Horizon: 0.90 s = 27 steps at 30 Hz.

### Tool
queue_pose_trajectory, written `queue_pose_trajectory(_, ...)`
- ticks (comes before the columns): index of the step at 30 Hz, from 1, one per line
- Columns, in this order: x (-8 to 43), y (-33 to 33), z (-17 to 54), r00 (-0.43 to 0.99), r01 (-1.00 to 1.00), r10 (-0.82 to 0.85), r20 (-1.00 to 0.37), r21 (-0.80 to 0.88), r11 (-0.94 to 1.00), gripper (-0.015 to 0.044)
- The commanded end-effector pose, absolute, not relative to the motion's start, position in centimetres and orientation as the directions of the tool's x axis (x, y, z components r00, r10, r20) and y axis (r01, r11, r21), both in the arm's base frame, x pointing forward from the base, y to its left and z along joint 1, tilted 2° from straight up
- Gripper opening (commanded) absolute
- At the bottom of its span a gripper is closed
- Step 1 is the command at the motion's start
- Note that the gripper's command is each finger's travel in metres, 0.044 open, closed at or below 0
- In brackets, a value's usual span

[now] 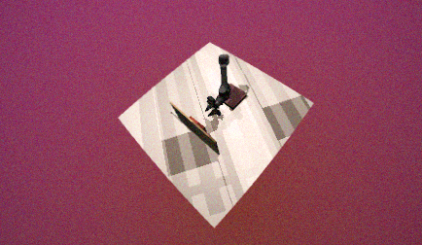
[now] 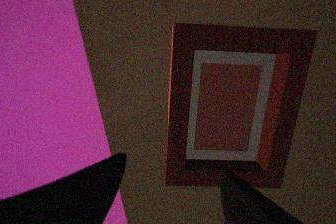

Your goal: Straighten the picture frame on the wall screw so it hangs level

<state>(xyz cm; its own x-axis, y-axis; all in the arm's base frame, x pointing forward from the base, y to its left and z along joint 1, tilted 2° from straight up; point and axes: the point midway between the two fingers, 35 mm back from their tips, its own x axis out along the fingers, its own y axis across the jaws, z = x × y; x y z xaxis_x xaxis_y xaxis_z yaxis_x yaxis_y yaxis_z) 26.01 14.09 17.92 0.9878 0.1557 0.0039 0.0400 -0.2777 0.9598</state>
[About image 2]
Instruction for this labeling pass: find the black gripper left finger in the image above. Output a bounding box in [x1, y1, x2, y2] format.
[0, 153, 127, 224]

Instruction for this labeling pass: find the brown flat board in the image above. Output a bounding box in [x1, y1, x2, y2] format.
[72, 0, 336, 224]

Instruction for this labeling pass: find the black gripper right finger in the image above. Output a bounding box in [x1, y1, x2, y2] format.
[220, 171, 304, 224]

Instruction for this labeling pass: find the dark red picture frame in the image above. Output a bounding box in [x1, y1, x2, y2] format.
[165, 23, 317, 188]

